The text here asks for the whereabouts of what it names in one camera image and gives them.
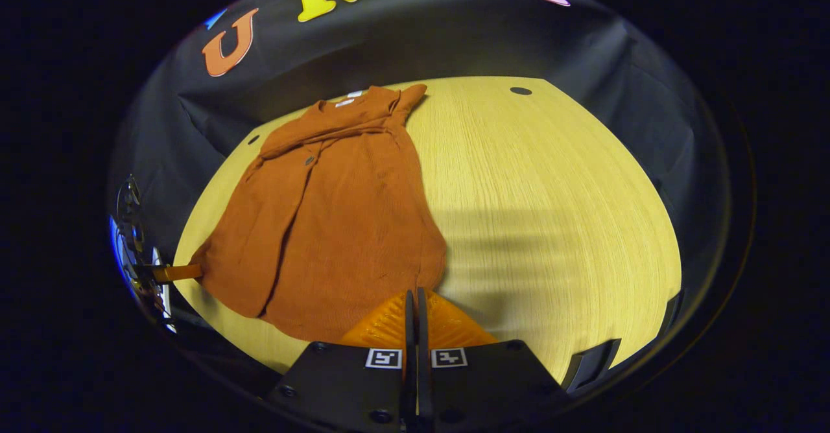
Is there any black backdrop cloth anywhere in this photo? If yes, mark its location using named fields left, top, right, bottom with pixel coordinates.
left=107, top=0, right=735, bottom=382

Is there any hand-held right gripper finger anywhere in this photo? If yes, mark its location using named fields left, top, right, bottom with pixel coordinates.
left=269, top=288, right=418, bottom=432
left=417, top=288, right=572, bottom=432

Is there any orange knit garment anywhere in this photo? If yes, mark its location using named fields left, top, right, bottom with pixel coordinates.
left=189, top=84, right=449, bottom=344

